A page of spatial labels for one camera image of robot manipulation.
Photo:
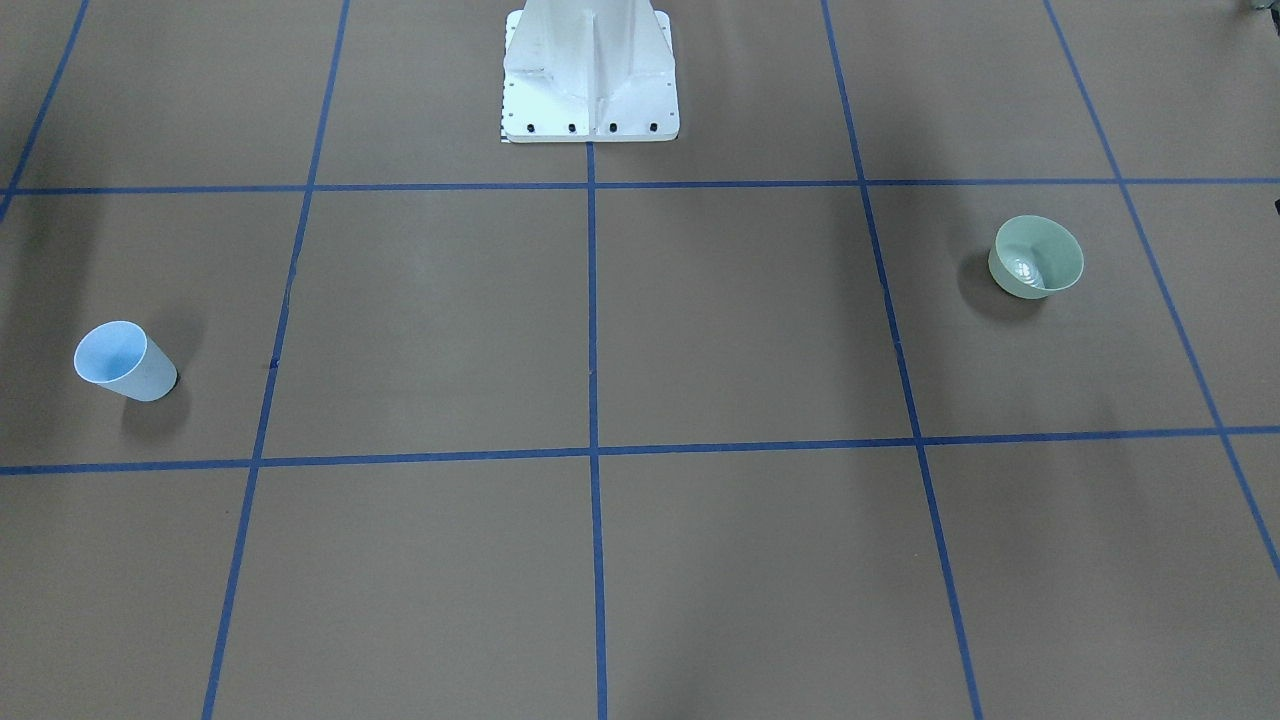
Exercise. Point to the green ceramic bowl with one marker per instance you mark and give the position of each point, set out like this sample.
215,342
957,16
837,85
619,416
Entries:
1035,257

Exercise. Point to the blue plastic cup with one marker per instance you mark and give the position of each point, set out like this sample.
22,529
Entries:
121,357

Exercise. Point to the white pedestal column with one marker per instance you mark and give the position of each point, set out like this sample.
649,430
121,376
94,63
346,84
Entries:
589,72

